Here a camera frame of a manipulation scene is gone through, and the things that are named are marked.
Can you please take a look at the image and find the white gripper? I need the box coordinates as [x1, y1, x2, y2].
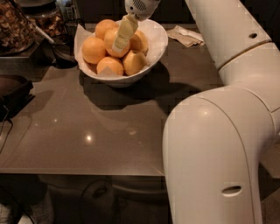
[112, 0, 161, 53]

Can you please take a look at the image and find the crumpled paper napkin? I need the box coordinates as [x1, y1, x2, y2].
[167, 25, 205, 47]

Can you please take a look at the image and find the dark brown device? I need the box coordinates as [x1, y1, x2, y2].
[0, 74, 34, 120]

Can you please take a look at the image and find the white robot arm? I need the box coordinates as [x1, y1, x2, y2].
[163, 0, 280, 224]

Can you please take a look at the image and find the white ceramic bowl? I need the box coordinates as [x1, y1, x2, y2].
[74, 19, 168, 88]

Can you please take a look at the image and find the orange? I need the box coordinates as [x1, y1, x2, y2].
[81, 36, 107, 64]
[94, 19, 118, 39]
[96, 57, 123, 76]
[130, 30, 148, 53]
[122, 50, 147, 76]
[104, 27, 130, 58]

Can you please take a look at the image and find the white paper bowl liner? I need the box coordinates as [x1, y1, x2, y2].
[73, 24, 151, 79]

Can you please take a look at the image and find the glass jar of dried snacks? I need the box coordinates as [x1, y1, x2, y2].
[0, 0, 35, 56]

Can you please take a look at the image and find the thin black cable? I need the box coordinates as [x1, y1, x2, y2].
[0, 105, 14, 154]

